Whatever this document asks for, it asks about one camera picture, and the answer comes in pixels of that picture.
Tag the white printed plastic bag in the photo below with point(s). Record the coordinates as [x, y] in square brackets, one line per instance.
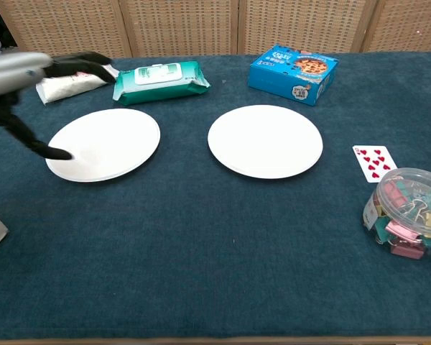
[64, 89]

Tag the dark blue tablecloth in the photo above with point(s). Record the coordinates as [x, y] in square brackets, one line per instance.
[201, 233]

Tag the black and silver left hand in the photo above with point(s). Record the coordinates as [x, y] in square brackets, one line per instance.
[14, 72]

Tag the woven wooden folding screen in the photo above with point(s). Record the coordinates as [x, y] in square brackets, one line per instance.
[183, 25]

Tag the nine of hearts card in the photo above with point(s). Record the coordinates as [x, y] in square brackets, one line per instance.
[375, 161]

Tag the white round plate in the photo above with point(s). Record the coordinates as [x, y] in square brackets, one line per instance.
[107, 143]
[265, 142]

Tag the clear jar of binder clips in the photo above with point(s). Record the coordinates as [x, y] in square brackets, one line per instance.
[398, 201]

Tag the blue cookie box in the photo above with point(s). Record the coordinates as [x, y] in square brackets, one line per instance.
[283, 79]

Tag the green wet wipes pack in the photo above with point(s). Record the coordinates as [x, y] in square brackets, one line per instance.
[158, 90]

